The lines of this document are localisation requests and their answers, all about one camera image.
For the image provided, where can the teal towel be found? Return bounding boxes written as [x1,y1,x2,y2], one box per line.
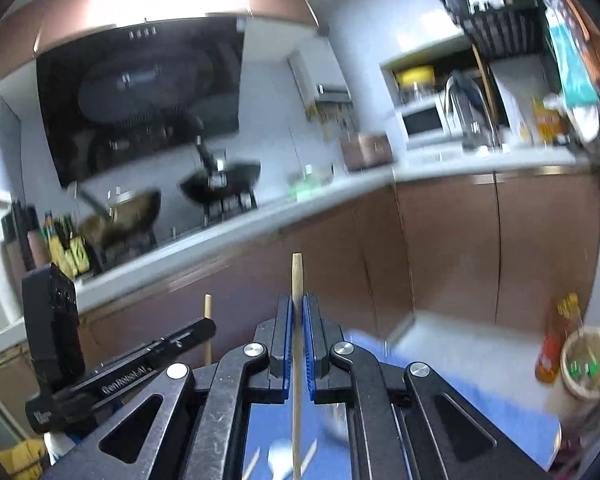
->
[547,10,600,107]

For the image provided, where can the yellow basin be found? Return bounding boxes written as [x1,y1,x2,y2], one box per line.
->
[396,66,436,86]

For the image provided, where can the yellow jar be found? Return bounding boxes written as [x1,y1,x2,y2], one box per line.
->
[532,100,566,143]

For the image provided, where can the beige bucket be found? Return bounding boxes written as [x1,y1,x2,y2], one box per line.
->
[550,326,600,427]

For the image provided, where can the blue fluffy mat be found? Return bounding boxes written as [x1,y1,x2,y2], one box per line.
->
[195,327,563,480]

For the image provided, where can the gas stove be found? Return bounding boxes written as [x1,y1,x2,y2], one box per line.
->
[87,192,261,266]

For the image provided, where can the steel bowl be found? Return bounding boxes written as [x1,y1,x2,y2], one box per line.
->
[286,165,333,202]

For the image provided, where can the white spoon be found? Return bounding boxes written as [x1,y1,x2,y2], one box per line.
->
[269,439,294,480]

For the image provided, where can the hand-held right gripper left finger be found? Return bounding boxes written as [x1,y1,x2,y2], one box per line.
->
[40,294,295,480]

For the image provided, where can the brown rice cooker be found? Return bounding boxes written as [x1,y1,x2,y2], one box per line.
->
[341,133,396,171]

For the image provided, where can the black wok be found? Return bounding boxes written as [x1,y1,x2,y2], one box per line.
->
[177,115,262,211]

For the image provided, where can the steel kitchen faucet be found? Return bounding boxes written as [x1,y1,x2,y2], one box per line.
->
[444,72,501,155]

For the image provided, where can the blue white checked cloth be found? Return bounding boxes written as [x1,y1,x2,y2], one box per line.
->
[45,430,83,465]

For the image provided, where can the white water heater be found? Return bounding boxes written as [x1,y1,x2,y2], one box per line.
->
[287,49,353,111]

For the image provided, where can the brown base cabinets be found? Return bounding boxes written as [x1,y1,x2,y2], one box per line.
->
[0,167,600,411]

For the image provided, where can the dark sauce bottle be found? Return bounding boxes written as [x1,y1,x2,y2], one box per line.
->
[42,212,68,276]

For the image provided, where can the black knife block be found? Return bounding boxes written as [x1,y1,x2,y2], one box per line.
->
[1,200,48,272]

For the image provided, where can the yellow bag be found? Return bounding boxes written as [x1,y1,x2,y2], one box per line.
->
[0,437,48,477]

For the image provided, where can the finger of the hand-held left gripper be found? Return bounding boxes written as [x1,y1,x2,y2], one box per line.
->
[152,316,217,363]

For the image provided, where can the cooking oil bottle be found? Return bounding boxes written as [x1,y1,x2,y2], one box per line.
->
[535,294,581,386]

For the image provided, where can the brass wok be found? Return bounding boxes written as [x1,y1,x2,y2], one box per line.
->
[75,187,162,252]

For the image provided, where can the wooden cutting board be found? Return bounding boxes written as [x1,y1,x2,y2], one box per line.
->
[472,45,497,128]

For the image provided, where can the white microwave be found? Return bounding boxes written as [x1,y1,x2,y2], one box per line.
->
[397,97,453,145]

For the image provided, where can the black wall rack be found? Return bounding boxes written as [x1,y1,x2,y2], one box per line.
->
[420,0,548,58]

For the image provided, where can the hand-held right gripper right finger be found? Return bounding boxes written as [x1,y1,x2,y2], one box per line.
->
[302,294,551,480]

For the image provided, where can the wooden chopstick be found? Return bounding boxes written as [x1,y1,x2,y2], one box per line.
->
[300,439,319,472]
[292,253,303,480]
[203,294,215,367]
[242,449,261,480]

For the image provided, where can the black range hood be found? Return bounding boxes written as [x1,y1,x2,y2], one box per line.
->
[34,16,246,188]

